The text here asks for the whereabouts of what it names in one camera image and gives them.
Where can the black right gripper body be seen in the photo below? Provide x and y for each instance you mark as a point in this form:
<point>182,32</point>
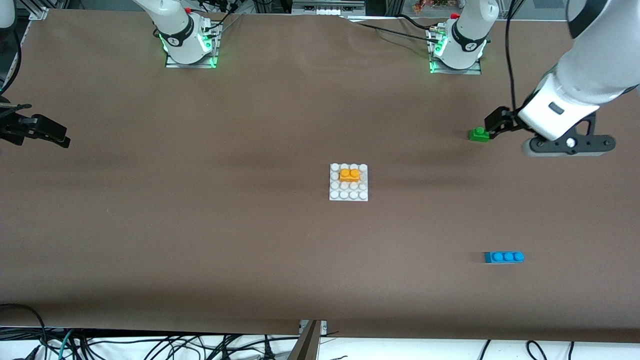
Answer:
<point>12,129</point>

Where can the yellow two-stud block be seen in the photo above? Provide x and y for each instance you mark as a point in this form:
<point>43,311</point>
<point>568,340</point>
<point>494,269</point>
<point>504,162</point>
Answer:
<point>349,176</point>

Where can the white studded base plate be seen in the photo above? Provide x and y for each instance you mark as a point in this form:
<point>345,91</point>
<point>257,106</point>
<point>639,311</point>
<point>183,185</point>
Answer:
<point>350,192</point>

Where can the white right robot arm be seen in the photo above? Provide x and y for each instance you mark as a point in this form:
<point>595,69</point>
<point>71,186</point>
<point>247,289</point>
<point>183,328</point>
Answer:
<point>177,30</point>

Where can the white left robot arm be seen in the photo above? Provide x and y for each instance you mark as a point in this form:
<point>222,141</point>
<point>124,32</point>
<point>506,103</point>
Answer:
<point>590,75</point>

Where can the green two-stud block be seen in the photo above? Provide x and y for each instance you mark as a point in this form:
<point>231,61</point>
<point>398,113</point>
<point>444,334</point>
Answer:
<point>477,136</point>

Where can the blue three-stud block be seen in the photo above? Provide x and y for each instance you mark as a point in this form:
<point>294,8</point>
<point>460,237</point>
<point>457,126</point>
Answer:
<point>502,258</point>

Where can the orange patterned object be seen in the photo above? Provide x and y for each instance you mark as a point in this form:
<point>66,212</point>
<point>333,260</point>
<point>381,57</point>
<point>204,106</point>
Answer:
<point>430,5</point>

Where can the brown table cover sheet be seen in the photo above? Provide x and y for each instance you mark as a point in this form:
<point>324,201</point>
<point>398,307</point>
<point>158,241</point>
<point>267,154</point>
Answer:
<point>200,225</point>

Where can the grey metal rack unit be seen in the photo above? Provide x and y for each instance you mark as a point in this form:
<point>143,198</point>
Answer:
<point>325,7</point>

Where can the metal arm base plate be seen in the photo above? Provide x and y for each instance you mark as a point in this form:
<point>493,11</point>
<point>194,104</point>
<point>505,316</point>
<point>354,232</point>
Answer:
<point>470,71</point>
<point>195,65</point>

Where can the black left camera bracket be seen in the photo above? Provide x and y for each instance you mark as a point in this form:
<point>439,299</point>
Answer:
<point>592,122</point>

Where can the aluminium frame profile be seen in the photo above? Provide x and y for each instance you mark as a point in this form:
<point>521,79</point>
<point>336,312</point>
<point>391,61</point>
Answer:
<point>40,11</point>

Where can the aluminium table post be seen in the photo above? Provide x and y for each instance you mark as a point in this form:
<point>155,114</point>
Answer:
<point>307,345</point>

